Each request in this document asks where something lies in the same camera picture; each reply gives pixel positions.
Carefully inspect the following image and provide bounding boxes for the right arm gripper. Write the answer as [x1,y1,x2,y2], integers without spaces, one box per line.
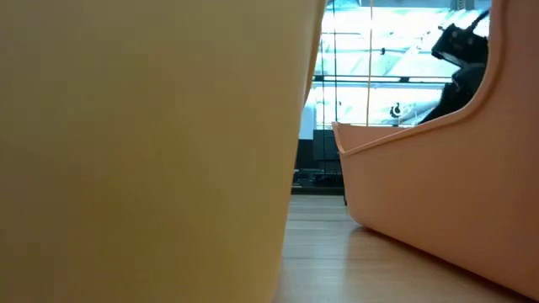
[419,62,488,126]

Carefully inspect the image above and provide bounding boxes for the yellow plastic bin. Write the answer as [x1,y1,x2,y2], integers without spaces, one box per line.
[0,0,328,303]

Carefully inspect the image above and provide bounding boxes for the orange plastic bin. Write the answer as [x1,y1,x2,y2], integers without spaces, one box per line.
[331,0,539,300]

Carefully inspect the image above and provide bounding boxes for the black cabinet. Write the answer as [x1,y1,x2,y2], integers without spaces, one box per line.
[292,129,347,189]

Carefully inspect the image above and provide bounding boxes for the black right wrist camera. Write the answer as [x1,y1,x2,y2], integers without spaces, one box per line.
[431,23,490,68]

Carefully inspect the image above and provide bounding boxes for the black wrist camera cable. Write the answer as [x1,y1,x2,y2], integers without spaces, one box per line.
[469,8,492,33]

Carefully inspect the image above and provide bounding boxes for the thin yellow vertical cord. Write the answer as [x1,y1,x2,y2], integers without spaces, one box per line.
[365,0,375,127]

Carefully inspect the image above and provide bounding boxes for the black aluminium table frame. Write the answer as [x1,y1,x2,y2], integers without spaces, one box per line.
[291,185,346,196]

